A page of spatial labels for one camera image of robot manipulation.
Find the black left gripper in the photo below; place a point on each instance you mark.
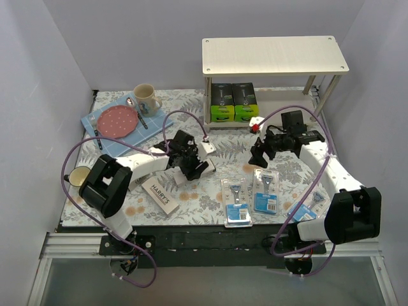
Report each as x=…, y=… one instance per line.
x=190, y=164

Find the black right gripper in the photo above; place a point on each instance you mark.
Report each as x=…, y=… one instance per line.
x=265, y=146

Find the white Harry's box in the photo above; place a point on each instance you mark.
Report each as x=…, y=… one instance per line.
x=160, y=195
x=183, y=175
x=137, y=182

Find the black green Gillette Labs box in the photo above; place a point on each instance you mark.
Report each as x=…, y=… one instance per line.
x=222, y=107

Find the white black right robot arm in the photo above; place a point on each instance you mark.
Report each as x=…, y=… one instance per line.
x=355, y=210

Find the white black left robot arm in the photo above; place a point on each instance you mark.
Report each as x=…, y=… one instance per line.
x=105, y=187

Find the clear blue razor blister pack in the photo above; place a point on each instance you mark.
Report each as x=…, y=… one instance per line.
x=235, y=200

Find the blue checked cloth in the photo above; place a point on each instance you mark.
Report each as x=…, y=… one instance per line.
x=140, y=134

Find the beige ceramic mug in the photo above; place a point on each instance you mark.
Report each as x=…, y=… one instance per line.
x=149, y=104

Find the pink dotted plate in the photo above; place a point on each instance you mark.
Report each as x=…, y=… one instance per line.
x=117, y=121

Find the silver spoon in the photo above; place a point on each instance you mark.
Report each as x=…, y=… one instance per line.
x=132, y=103

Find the silver fork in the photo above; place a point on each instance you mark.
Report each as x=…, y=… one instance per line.
x=93, y=122

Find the cream enamel cup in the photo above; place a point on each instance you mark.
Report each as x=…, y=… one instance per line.
x=77, y=176

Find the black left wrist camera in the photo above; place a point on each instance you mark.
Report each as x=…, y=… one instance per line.
x=183, y=141

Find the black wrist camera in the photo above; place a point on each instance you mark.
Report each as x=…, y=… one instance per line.
x=183, y=141
x=292, y=122

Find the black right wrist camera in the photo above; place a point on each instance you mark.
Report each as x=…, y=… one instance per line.
x=292, y=122

